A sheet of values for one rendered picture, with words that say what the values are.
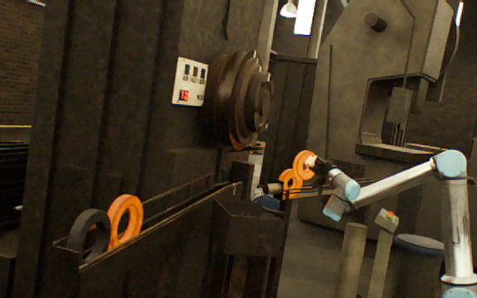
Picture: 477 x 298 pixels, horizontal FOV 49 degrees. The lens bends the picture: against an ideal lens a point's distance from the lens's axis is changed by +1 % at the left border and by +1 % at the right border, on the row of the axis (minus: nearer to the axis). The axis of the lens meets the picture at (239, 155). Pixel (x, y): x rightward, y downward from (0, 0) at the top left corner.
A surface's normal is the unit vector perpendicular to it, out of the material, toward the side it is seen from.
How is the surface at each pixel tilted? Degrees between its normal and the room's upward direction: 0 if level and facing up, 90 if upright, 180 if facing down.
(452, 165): 82
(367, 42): 90
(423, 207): 90
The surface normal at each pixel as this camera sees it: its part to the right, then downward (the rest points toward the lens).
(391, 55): -0.54, 0.00
